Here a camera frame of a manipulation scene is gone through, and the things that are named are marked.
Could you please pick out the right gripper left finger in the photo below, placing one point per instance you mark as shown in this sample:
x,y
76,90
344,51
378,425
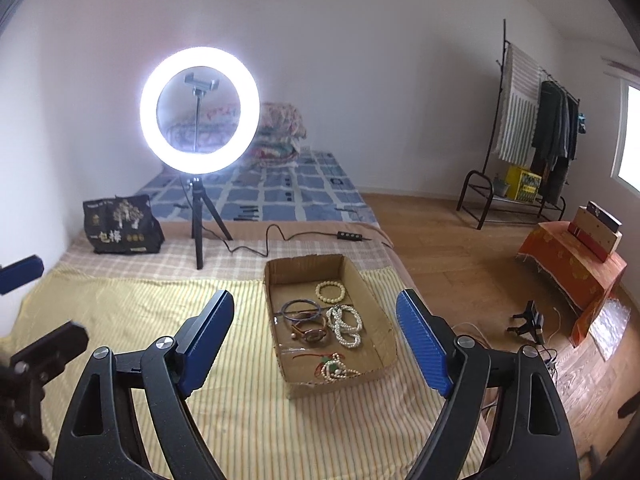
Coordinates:
x,y
101,436

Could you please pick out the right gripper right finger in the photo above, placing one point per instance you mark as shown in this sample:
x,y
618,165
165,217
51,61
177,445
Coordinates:
x,y
530,437

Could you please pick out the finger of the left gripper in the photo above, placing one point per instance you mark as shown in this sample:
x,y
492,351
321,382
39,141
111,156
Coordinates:
x,y
20,273

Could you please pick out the dark blue bangle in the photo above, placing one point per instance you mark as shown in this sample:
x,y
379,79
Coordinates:
x,y
301,310

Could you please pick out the small black phone stand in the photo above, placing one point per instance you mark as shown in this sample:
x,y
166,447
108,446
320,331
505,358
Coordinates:
x,y
533,323

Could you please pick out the black snack bag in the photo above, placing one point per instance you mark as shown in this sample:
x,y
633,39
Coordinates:
x,y
122,226

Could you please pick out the yellow striped cloth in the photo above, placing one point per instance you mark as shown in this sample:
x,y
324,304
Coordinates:
x,y
254,431

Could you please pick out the orange covered box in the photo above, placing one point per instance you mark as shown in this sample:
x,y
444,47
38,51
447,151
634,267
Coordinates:
x,y
587,282

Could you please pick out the black tripod stand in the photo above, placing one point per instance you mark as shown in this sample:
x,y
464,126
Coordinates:
x,y
201,201

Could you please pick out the stacked boxes on orange cover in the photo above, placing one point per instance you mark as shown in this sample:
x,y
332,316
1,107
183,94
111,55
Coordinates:
x,y
594,234

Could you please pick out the brown cardboard box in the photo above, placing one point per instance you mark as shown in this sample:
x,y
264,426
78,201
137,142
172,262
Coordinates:
x,y
354,341

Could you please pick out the checkered pink bedsheet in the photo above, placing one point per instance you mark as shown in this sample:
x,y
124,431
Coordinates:
x,y
244,258

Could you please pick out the black clothes rack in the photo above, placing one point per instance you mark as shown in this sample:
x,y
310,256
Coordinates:
x,y
504,190

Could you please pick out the yellow box on rack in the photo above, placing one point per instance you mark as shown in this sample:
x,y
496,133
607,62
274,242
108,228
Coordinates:
x,y
523,185

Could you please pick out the phone holder clamp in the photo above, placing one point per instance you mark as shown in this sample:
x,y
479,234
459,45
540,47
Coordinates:
x,y
200,87

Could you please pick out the dark hanging clothes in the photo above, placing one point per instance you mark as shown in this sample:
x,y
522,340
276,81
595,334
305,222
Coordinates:
x,y
555,139

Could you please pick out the striped hanging towel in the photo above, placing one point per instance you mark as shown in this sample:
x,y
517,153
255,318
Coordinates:
x,y
518,106

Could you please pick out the folded floral quilt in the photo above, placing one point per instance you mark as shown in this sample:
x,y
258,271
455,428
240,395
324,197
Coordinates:
x,y
276,141

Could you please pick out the blue patterned bedsheet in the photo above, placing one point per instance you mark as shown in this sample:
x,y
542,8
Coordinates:
x,y
313,187

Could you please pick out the white ring light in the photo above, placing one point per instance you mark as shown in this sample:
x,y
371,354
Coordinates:
x,y
188,61

